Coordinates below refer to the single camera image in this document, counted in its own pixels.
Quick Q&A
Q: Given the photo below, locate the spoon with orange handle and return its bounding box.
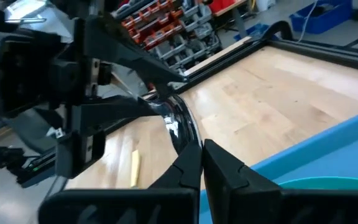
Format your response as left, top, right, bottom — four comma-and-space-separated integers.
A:
144, 93, 203, 156

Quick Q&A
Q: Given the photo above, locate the black aluminium table frame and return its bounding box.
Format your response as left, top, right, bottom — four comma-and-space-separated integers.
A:
113, 20, 358, 131

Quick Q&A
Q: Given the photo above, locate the teal plastic plate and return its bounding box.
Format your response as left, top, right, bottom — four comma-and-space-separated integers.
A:
277, 176, 358, 191

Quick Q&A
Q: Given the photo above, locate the parts bin shelf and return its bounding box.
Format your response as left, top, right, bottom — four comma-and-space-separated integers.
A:
110, 0, 223, 73

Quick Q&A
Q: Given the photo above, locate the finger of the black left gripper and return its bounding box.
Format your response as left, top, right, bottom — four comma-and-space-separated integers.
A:
84, 15, 188, 94
70, 95, 166, 134

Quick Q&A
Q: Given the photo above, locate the knife with cream handle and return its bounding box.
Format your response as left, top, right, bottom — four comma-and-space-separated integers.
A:
130, 149, 141, 189

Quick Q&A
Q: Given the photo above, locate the white cable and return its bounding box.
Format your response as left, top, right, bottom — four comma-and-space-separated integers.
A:
296, 0, 318, 34

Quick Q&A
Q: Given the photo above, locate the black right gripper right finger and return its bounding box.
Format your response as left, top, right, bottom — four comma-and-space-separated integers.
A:
203, 139, 358, 224

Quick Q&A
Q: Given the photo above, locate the blue plastic tray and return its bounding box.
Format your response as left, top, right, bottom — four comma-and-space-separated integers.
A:
199, 105, 358, 224

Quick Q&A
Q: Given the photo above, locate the blue storage bin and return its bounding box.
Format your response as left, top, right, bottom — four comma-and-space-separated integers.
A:
289, 0, 354, 34

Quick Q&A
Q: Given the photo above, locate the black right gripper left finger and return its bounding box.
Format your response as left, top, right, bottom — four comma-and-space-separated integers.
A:
38, 141, 203, 224

